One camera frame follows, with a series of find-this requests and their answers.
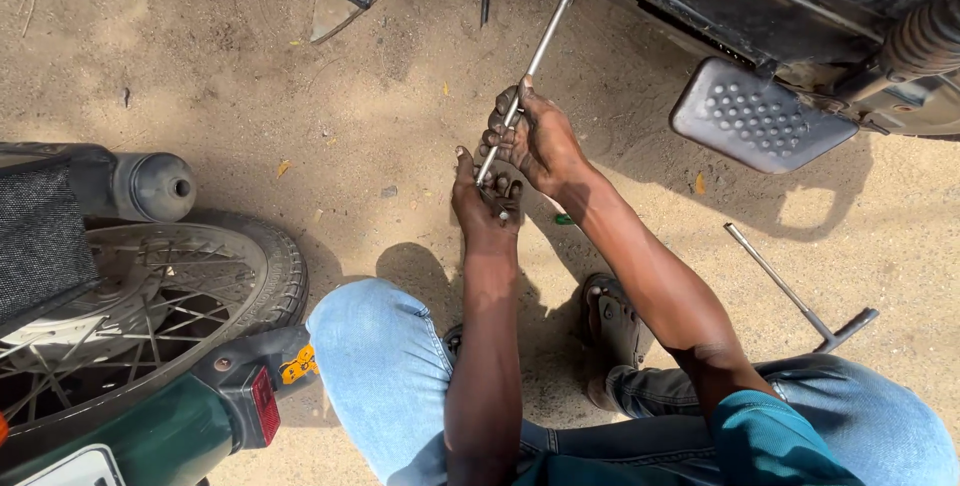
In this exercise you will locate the grey exhaust muffler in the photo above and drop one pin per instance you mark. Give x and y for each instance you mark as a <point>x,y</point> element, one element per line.
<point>150,186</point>

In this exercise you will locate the dark rubber sandal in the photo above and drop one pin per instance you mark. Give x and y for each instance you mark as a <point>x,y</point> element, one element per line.
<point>452,342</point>
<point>619,328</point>

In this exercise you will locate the teal shirt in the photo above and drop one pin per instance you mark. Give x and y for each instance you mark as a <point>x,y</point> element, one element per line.
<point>765,441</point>

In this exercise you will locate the white licence plate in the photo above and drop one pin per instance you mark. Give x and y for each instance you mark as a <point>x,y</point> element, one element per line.
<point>79,469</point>

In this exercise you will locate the yellow sticker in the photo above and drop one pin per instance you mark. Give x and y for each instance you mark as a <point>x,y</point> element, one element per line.
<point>298,364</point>

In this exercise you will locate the person's right hand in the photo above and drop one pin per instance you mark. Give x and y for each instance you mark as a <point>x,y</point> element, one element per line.
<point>547,144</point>

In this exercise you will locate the blue jeans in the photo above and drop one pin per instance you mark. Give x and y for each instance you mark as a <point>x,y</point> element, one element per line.
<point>382,381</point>

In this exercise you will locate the dimpled metal footrest plate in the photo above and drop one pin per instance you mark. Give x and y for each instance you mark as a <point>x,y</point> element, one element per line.
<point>757,118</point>

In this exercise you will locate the spoked motorcycle wheel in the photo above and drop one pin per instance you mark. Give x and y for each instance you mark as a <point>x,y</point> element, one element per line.
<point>210,298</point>

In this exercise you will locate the person's left hand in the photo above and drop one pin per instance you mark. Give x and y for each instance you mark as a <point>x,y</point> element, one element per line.
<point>480,212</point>

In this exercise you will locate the green motorcycle fender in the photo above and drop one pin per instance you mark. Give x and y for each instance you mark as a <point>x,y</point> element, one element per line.
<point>172,433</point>

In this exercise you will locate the red rear reflector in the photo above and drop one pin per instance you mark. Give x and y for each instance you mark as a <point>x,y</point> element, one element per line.
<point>265,406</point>

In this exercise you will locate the long silver socket wrench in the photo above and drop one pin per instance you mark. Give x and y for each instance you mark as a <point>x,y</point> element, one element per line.
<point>541,50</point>

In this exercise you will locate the ribbed black rubber boot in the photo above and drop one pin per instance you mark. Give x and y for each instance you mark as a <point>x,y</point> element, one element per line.
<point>922,32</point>

